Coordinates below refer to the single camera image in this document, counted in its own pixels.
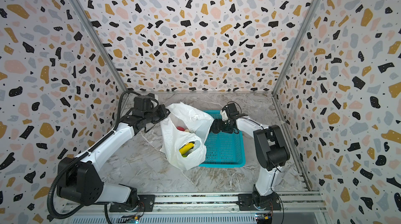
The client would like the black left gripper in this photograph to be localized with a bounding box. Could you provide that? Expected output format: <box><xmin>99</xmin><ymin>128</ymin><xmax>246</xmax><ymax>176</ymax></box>
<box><xmin>144</xmin><ymin>104</ymin><xmax>171</xmax><ymax>124</ymax></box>

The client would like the red dragon fruit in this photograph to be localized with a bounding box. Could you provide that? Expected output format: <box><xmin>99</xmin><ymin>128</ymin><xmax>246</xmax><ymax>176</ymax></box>
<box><xmin>176</xmin><ymin>126</ymin><xmax>185</xmax><ymax>132</ymax></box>

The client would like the white plastic bag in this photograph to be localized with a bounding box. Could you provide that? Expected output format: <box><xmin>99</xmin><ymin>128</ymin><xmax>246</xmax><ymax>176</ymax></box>
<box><xmin>160</xmin><ymin>102</ymin><xmax>214</xmax><ymax>171</ymax></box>

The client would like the yellow banana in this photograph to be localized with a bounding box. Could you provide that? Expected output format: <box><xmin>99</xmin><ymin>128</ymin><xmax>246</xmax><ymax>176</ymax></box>
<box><xmin>179</xmin><ymin>142</ymin><xmax>195</xmax><ymax>157</ymax></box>

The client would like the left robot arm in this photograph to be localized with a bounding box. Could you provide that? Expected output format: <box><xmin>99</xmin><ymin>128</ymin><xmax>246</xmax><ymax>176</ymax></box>
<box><xmin>47</xmin><ymin>99</ymin><xmax>170</xmax><ymax>219</ymax></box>

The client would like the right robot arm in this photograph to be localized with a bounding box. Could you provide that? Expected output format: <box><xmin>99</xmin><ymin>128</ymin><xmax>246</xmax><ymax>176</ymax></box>
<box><xmin>210</xmin><ymin>102</ymin><xmax>290</xmax><ymax>197</ymax></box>

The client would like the teal plastic basket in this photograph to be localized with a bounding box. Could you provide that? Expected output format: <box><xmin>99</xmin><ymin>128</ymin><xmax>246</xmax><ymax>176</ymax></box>
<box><xmin>200</xmin><ymin>121</ymin><xmax>246</xmax><ymax>168</ymax></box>

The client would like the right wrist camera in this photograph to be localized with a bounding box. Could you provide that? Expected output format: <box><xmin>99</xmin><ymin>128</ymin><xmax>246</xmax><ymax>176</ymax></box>
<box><xmin>220</xmin><ymin>110</ymin><xmax>229</xmax><ymax>121</ymax></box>

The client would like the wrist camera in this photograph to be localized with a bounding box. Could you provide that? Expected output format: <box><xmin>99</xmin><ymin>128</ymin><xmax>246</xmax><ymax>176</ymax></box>
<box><xmin>148</xmin><ymin>93</ymin><xmax>157</xmax><ymax>100</ymax></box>
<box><xmin>220</xmin><ymin>110</ymin><xmax>229</xmax><ymax>121</ymax></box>

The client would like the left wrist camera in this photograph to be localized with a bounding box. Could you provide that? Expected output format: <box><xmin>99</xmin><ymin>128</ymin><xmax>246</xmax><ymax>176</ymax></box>
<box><xmin>148</xmin><ymin>93</ymin><xmax>157</xmax><ymax>100</ymax></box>

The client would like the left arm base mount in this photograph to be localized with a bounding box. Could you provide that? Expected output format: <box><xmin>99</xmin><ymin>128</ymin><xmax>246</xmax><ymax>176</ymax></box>
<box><xmin>109</xmin><ymin>194</ymin><xmax>156</xmax><ymax>214</ymax></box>

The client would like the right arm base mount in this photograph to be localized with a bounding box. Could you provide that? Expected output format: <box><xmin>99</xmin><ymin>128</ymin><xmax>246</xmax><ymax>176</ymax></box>
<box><xmin>237</xmin><ymin>192</ymin><xmax>282</xmax><ymax>211</ymax></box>

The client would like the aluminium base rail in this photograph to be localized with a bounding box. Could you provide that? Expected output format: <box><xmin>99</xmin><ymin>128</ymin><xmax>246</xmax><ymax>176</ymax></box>
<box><xmin>62</xmin><ymin>191</ymin><xmax>328</xmax><ymax>224</ymax></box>

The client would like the black corrugated cable conduit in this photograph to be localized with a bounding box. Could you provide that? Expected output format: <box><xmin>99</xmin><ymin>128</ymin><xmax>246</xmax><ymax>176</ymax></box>
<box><xmin>46</xmin><ymin>154</ymin><xmax>91</xmax><ymax>220</ymax></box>

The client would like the aluminium corner post right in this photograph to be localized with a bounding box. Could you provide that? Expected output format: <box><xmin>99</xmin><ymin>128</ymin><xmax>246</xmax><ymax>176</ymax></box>
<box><xmin>272</xmin><ymin>0</ymin><xmax>321</xmax><ymax>97</ymax></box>

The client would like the aluminium corner post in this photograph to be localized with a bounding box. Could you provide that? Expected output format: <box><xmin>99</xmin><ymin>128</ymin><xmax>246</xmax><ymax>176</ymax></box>
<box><xmin>69</xmin><ymin>0</ymin><xmax>127</xmax><ymax>91</ymax></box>
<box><xmin>272</xmin><ymin>0</ymin><xmax>321</xmax><ymax>97</ymax></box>

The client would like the aluminium corner post left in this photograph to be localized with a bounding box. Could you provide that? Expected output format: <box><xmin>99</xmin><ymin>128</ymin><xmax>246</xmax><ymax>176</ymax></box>
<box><xmin>69</xmin><ymin>0</ymin><xmax>127</xmax><ymax>91</ymax></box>

